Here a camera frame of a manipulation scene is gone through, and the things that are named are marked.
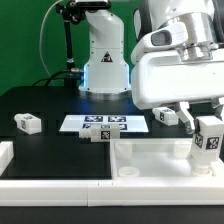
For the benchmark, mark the white square tabletop tray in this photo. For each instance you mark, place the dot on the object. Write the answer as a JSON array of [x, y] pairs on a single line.
[[151, 158]]

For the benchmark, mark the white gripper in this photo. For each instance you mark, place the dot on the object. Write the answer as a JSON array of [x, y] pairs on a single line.
[[162, 79]]

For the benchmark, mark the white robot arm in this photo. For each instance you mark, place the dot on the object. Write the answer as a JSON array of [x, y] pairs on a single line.
[[193, 28]]

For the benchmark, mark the black camera stand pole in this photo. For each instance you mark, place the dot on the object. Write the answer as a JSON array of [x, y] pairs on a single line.
[[73, 12]]

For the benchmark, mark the white U-shaped obstacle fence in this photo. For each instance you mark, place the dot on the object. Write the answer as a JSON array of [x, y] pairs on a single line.
[[195, 190]]

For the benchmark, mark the white sheet with tags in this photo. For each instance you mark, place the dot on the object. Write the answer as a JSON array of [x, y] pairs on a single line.
[[127, 123]]

